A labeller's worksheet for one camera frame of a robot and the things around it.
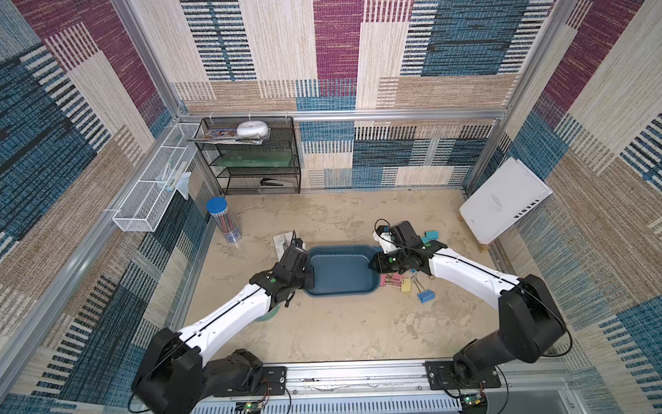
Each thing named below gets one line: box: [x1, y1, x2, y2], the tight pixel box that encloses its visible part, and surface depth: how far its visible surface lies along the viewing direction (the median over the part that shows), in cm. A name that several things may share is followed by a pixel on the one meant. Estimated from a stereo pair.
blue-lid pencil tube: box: [206, 196, 243, 245], surface depth 96 cm
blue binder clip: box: [410, 275, 437, 304], surface depth 91 cm
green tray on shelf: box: [209, 149, 294, 168], surface depth 98 cm
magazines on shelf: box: [186, 127, 271, 145], surface depth 83 cm
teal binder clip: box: [421, 230, 441, 245], surface depth 107 cm
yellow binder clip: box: [400, 277, 412, 295], surface depth 91 cm
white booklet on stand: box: [458, 156, 554, 245], surface depth 91 cm
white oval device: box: [236, 119, 269, 138], surface depth 91 cm
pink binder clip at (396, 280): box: [385, 272, 406, 288], surface depth 93 cm
